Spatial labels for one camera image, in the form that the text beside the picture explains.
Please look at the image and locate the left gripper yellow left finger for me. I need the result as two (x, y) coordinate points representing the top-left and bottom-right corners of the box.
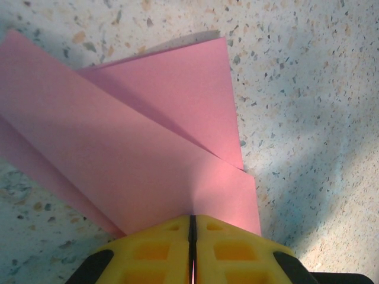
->
(97, 215), (194, 284)

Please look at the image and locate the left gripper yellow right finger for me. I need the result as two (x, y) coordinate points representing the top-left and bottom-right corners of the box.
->
(192, 215), (300, 284)

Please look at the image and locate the pink paper sheet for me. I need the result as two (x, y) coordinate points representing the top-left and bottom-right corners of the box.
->
(0, 28), (262, 239)

